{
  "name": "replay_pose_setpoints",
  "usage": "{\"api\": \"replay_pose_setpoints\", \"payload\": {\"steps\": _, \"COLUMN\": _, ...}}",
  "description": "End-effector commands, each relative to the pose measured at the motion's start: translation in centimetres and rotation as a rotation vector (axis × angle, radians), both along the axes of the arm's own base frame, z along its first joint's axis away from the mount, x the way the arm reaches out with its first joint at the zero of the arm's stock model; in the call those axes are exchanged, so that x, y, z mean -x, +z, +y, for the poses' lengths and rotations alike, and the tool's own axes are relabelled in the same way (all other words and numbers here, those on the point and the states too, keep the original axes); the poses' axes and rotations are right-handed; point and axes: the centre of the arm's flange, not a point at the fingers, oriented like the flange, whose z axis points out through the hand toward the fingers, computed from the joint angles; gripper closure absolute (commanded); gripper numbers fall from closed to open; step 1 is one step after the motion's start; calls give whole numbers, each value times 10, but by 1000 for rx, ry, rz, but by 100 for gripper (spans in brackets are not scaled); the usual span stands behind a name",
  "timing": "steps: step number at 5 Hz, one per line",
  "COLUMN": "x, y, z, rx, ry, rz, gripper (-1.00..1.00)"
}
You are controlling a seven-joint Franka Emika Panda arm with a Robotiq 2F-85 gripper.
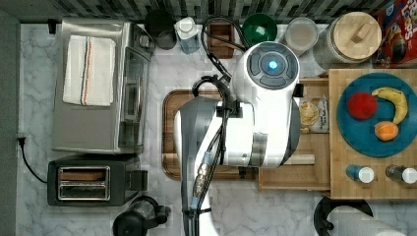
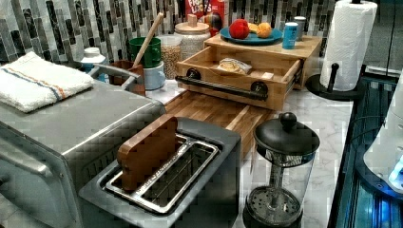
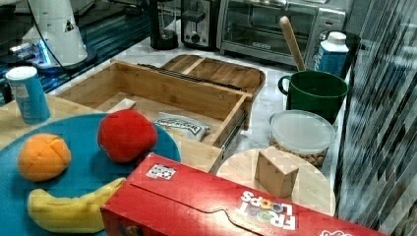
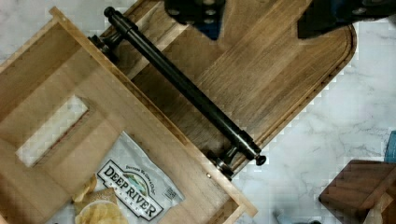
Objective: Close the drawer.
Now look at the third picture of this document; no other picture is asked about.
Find orange plush orange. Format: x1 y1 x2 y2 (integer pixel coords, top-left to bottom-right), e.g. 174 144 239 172
18 134 72 182

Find blue salt shaker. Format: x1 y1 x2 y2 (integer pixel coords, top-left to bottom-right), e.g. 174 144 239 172
5 66 50 125

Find jar with wooden lid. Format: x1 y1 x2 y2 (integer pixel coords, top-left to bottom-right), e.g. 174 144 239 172
216 147 335 216

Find blue round plate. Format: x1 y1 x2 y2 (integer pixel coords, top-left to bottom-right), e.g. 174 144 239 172
0 112 182 236

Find silver chip bag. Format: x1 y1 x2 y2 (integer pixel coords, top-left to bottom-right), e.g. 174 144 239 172
154 112 211 142

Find red Froot Loops box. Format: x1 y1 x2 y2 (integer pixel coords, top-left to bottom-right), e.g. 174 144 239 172
101 153 387 236

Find bamboo drawer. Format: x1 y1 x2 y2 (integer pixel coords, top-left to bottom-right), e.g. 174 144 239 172
57 61 253 148

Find black coffee maker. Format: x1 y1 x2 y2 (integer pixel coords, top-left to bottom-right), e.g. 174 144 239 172
149 0 178 50

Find dark wooden tray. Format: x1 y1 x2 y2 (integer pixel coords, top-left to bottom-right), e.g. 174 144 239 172
162 54 266 96

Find wooden spoon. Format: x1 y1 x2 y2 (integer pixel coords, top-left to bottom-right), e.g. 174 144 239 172
279 16 306 71

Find green pot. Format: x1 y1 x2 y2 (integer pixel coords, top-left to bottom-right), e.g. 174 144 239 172
277 70 348 124

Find black silver toaster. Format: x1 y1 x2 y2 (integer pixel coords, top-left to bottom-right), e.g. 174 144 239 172
181 0 220 50

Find clear nut container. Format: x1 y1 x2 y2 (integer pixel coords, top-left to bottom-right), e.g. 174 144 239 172
268 110 335 168

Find red plush apple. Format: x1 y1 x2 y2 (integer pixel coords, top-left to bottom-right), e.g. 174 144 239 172
97 109 157 163

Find yellow plush banana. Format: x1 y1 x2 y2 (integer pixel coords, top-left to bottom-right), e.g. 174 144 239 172
27 178 126 233

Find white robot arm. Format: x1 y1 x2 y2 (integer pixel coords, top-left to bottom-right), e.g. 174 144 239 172
23 0 96 71

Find silver toaster oven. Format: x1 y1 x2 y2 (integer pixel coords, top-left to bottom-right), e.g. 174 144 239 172
216 0 353 68

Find white bar in drawer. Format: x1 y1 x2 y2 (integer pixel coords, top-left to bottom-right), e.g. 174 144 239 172
108 98 136 113

